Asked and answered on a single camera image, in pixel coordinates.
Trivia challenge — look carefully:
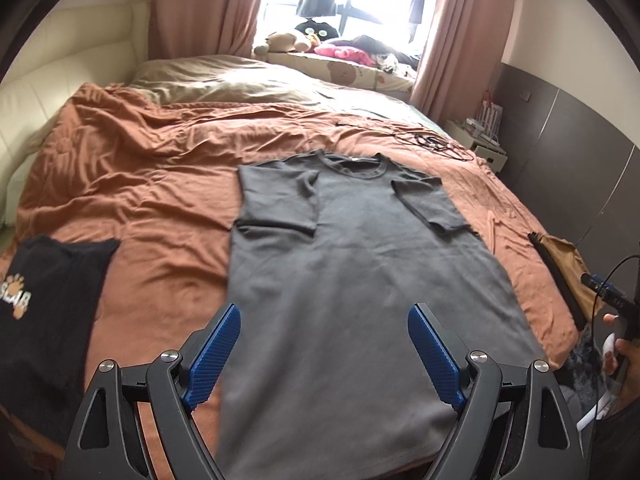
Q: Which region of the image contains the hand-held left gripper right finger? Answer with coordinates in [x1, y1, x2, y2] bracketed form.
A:
[407, 303, 588, 480]

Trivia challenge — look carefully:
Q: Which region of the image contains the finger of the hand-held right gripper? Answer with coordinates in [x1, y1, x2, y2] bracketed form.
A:
[580, 272, 621, 297]

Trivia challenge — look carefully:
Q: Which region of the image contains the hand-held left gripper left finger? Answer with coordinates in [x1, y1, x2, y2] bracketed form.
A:
[60, 304, 242, 480]

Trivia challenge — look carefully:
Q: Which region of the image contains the grey t-shirt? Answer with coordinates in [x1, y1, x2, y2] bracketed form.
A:
[217, 150, 548, 473]

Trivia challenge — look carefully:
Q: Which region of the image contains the person's right forearm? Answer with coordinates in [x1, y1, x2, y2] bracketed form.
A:
[590, 375, 640, 480]

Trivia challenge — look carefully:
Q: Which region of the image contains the person's right hand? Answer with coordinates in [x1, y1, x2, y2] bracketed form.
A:
[600, 312, 640, 380]

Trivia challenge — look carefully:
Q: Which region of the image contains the grey shaggy rug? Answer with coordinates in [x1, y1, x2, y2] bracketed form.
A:
[562, 330, 611, 411]

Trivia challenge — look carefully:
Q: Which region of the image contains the white tube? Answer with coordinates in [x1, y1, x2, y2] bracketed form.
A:
[577, 335, 621, 431]

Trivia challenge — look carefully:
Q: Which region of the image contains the white nightstand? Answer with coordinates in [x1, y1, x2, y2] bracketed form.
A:
[445, 119, 510, 173]

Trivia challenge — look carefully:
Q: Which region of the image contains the black folded printed t-shirt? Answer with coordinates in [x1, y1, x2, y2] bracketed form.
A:
[0, 237, 121, 433]

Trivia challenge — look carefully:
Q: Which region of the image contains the orange blanket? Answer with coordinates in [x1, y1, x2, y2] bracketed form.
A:
[0, 82, 581, 480]

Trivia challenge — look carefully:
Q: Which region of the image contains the beige duvet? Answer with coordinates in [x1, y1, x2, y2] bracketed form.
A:
[130, 54, 446, 131]

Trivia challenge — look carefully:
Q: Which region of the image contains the pink curtain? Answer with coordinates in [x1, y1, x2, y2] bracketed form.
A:
[410, 0, 526, 126]
[150, 0, 273, 61]

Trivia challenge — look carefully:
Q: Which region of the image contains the printed window seat cushion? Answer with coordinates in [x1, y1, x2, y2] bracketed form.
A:
[260, 50, 418, 93]

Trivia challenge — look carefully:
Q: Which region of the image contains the pink plush toy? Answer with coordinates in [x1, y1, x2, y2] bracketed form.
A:
[312, 42, 376, 66]

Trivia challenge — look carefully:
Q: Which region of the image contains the beige plush toy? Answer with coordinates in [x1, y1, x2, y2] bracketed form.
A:
[252, 31, 321, 58]

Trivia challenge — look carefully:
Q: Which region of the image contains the cream padded headboard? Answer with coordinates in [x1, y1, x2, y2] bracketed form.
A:
[0, 0, 151, 226]

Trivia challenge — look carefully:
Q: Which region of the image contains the black plush toy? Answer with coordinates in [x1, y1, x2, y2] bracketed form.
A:
[294, 19, 341, 43]

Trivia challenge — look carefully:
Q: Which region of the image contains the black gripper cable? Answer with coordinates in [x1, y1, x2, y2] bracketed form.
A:
[587, 255, 640, 411]

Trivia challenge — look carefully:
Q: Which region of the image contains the black cable on bed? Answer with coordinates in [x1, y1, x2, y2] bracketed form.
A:
[335, 120, 473, 162]

